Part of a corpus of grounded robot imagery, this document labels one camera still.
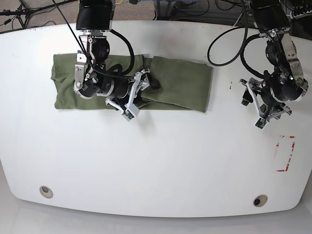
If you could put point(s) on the left table cable grommet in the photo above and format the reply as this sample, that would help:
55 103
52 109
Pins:
46 192

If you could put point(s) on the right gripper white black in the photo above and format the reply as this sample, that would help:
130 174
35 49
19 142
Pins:
142 80

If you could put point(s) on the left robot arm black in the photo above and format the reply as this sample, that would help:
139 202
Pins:
287 81

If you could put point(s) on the table cable grommet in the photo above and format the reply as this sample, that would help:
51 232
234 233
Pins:
260 200
46 192

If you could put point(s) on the olive green T-shirt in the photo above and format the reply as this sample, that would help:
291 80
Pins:
183 85

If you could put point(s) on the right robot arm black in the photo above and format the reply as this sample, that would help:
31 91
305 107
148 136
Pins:
121 90

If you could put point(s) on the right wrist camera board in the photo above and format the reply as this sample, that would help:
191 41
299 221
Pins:
128 115

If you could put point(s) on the black tripod stand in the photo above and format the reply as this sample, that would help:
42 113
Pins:
23 14

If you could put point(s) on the white power strip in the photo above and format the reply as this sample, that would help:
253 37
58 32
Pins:
302 11

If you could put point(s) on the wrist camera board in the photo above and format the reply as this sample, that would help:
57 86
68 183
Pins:
261 124
128 115

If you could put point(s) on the right table cable grommet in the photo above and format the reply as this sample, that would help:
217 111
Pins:
260 200

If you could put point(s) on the red tape rectangle marking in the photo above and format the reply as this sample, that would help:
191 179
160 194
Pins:
283 153

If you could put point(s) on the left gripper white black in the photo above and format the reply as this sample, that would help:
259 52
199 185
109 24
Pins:
267 107

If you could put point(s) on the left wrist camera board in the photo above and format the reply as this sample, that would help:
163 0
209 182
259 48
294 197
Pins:
261 124

